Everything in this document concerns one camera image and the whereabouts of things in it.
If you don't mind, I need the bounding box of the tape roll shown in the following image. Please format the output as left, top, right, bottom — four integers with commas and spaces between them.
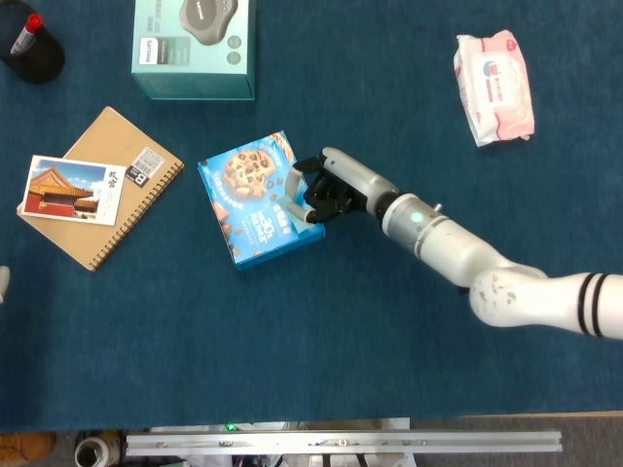
73, 434, 121, 467

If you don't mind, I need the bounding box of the black mesh pen holder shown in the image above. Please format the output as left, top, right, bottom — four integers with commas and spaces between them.
0, 0, 66, 85

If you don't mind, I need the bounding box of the white pink wet wipes pack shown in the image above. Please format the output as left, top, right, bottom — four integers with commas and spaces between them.
453, 28, 536, 149

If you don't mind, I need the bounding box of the palace picture postcard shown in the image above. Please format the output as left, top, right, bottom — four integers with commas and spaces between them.
19, 154, 128, 228

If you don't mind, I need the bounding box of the blue felt table mat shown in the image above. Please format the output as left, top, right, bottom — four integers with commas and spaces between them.
0, 0, 623, 435

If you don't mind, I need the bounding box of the blue cookie box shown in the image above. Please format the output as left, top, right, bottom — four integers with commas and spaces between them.
197, 129, 326, 272

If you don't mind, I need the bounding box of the aluminium profile rail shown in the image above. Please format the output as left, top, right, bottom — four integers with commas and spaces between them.
125, 428, 564, 457

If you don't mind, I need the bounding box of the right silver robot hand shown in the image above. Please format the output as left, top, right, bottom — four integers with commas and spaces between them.
283, 145, 401, 226

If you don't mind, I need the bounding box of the orange brown object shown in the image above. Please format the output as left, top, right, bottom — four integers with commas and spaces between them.
0, 431, 56, 464

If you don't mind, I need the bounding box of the red capped marker pen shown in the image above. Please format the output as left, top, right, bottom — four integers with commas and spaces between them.
10, 13, 44, 56

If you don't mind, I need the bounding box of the brown spiral notebook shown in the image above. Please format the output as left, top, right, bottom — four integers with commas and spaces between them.
18, 105, 186, 273

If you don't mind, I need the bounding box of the teal speaker product box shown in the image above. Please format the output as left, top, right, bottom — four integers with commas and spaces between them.
130, 0, 257, 102

